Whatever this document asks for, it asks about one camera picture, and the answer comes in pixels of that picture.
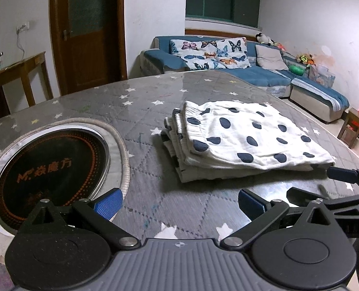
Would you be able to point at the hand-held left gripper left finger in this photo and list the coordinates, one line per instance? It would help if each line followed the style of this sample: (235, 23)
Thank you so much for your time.
(108, 203)

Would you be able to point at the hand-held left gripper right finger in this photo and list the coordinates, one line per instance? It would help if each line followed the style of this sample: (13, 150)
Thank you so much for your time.
(252, 202)

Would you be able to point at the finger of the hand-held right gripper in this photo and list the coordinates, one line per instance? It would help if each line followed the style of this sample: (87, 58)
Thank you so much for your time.
(343, 174)
(358, 203)

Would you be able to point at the white polka dot pants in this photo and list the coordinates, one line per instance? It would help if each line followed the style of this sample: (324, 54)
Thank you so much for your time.
(243, 139)

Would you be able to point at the small wooden stool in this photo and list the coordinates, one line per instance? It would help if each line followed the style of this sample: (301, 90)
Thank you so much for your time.
(353, 115)

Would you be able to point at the round black induction cooker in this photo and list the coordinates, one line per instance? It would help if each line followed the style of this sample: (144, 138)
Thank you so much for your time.
(46, 169)

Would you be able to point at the clear plastic bag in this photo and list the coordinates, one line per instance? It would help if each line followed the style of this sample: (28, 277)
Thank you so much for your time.
(321, 77)

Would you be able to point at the green toy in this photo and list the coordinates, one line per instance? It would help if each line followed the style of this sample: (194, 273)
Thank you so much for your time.
(297, 69)

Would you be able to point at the blue corner sofa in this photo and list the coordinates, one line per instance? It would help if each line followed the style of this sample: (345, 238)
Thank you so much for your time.
(258, 75)

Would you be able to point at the grey cushion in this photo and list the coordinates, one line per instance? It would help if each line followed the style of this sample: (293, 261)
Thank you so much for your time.
(270, 57)

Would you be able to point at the orange plush toy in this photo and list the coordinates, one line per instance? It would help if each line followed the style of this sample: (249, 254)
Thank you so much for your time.
(279, 46)

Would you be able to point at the brown wooden door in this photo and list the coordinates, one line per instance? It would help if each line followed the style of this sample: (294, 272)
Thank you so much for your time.
(85, 51)

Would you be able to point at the butterfly print pillow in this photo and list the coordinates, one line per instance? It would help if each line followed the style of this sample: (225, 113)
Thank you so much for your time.
(209, 53)

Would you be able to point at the black and white plush toy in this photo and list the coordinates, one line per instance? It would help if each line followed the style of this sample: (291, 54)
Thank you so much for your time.
(264, 38)

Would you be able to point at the wooden side table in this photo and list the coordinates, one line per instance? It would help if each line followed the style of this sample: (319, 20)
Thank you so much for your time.
(19, 66)

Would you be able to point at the green framed window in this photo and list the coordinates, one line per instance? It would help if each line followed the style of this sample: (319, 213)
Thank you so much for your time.
(222, 0)

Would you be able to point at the white wall outlet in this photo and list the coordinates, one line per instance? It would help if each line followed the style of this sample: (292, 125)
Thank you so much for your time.
(23, 26)

